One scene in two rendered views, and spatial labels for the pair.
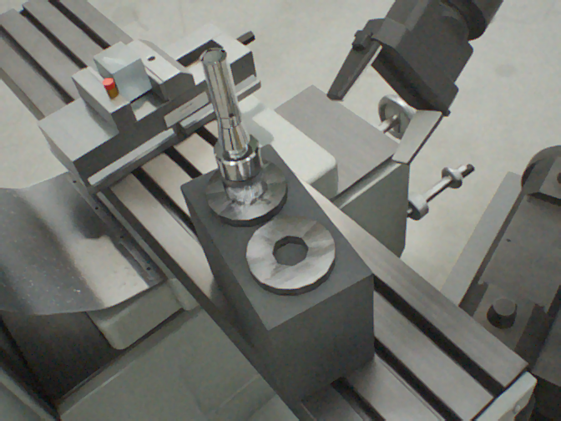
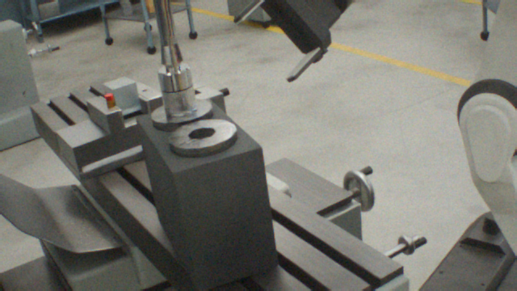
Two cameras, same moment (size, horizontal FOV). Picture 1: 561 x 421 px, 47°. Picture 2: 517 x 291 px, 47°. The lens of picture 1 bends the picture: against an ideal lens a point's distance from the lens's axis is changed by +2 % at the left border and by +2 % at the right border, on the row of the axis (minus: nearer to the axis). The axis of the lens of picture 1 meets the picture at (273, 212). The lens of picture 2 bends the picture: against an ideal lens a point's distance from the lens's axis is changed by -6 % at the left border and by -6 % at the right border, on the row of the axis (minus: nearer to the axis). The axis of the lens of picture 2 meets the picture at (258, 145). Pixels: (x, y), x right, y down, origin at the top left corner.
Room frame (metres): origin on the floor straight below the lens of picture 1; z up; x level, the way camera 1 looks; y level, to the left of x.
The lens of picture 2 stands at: (-0.39, -0.08, 1.44)
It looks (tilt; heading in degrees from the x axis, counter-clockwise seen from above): 25 degrees down; 0
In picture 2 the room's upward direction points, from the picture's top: 8 degrees counter-clockwise
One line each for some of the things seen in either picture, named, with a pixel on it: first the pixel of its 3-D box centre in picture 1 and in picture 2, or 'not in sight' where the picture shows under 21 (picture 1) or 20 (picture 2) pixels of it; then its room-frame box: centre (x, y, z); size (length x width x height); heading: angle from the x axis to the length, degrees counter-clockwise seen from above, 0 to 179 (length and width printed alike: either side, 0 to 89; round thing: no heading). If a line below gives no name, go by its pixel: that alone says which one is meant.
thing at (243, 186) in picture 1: (241, 170); (178, 92); (0.46, 0.02, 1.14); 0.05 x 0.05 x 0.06
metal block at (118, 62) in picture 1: (123, 73); (121, 96); (0.82, 0.19, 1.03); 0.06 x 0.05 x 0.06; 31
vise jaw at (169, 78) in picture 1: (156, 67); (148, 98); (0.85, 0.14, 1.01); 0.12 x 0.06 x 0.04; 31
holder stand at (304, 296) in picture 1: (279, 270); (203, 184); (0.41, 0.01, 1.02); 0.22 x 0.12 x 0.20; 19
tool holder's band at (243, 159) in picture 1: (236, 149); (174, 71); (0.46, 0.02, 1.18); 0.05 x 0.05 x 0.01
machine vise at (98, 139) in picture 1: (149, 92); (140, 117); (0.84, 0.16, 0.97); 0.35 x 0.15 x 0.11; 121
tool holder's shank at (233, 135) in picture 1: (225, 104); (166, 30); (0.46, 0.02, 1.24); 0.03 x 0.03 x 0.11
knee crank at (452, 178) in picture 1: (439, 187); (395, 251); (0.90, -0.38, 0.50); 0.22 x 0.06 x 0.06; 120
